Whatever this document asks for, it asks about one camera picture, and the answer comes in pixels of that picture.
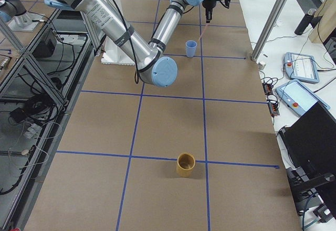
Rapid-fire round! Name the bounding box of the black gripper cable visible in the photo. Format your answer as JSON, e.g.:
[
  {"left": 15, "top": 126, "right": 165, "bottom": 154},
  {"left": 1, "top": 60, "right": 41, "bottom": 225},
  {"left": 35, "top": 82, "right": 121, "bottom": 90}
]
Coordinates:
[{"left": 97, "top": 0, "right": 142, "bottom": 85}]

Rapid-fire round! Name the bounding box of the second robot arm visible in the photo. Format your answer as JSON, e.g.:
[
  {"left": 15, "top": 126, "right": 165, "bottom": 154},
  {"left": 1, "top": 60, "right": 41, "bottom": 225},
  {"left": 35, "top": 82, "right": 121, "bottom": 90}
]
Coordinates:
[{"left": 1, "top": 0, "right": 37, "bottom": 32}]

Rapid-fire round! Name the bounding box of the small metal cylinder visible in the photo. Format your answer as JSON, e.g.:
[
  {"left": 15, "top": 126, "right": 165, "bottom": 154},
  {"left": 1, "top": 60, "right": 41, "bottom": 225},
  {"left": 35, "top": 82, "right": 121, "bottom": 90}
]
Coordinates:
[{"left": 258, "top": 61, "right": 266, "bottom": 70}]

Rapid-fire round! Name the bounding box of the blue teach pendant near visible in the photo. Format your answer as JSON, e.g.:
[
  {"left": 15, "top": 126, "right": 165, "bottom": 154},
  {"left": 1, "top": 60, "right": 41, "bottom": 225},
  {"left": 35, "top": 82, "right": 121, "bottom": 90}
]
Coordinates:
[{"left": 276, "top": 79, "right": 330, "bottom": 116}]

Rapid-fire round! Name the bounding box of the tan bamboo cup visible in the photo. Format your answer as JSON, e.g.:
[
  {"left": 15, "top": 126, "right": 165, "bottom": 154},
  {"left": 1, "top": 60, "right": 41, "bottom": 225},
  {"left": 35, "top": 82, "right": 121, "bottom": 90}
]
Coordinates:
[{"left": 176, "top": 153, "right": 196, "bottom": 177}]

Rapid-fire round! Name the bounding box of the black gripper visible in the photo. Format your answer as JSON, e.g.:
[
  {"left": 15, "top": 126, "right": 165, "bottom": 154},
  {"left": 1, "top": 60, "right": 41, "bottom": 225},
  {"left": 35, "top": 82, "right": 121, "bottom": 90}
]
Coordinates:
[{"left": 203, "top": 0, "right": 217, "bottom": 23}]

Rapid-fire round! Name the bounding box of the black water bottle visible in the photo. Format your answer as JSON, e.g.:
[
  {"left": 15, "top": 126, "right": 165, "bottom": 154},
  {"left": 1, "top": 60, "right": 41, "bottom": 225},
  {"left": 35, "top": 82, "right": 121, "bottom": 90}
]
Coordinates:
[{"left": 294, "top": 8, "right": 317, "bottom": 35}]

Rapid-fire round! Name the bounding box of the pink chopstick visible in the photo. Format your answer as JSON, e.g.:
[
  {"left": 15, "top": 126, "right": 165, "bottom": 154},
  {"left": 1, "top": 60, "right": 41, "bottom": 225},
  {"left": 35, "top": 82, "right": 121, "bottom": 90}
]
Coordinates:
[{"left": 197, "top": 23, "right": 209, "bottom": 42}]

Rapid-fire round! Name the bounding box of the black power brick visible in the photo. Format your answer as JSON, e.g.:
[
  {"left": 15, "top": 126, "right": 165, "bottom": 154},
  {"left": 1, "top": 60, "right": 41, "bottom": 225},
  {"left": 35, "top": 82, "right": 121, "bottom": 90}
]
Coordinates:
[{"left": 33, "top": 29, "right": 57, "bottom": 58}]

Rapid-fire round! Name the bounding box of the blue teach pendant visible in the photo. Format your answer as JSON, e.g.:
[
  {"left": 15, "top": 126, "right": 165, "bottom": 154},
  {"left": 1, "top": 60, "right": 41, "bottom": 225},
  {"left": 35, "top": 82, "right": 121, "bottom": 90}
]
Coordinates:
[
  {"left": 283, "top": 52, "right": 320, "bottom": 84},
  {"left": 276, "top": 79, "right": 330, "bottom": 116}
]

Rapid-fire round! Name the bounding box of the blue plastic cup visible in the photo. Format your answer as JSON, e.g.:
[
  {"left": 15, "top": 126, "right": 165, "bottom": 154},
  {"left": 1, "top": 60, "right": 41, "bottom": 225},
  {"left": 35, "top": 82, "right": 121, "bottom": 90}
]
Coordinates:
[{"left": 185, "top": 40, "right": 197, "bottom": 58}]

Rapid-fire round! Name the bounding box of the black power strip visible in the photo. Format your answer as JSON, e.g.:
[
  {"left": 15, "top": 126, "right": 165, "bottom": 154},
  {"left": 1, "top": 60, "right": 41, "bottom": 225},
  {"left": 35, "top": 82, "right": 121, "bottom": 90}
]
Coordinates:
[{"left": 262, "top": 82, "right": 280, "bottom": 118}]

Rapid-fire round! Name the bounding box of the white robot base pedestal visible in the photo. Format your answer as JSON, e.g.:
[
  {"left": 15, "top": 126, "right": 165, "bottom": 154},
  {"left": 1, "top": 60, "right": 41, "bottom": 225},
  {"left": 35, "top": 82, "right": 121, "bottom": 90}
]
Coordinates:
[{"left": 101, "top": 0, "right": 136, "bottom": 66}]

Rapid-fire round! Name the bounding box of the blue teach pendant far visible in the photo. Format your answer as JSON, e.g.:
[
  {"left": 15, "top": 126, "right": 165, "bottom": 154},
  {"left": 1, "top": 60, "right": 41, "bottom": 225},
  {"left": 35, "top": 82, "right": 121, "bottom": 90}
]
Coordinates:
[{"left": 283, "top": 52, "right": 320, "bottom": 84}]

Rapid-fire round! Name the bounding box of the aluminium frame post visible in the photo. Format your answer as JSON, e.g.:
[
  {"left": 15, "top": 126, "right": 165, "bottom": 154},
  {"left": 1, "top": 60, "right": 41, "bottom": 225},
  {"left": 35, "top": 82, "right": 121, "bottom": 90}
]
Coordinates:
[{"left": 250, "top": 0, "right": 287, "bottom": 62}]

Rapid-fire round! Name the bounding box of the black monitor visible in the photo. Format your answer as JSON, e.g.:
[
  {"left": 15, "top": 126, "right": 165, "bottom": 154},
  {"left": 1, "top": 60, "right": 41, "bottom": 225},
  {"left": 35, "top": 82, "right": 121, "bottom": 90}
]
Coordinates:
[{"left": 280, "top": 102, "right": 335, "bottom": 216}]

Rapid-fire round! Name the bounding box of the aluminium frame rail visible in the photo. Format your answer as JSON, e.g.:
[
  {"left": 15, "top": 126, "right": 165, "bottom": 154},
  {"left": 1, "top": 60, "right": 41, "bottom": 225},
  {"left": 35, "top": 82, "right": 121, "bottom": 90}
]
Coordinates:
[{"left": 1, "top": 10, "right": 93, "bottom": 230}]

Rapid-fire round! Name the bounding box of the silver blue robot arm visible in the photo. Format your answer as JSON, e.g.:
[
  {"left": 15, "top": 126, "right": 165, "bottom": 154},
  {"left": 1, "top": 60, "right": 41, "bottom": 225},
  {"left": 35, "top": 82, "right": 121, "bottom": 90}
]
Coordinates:
[{"left": 45, "top": 0, "right": 210, "bottom": 87}]

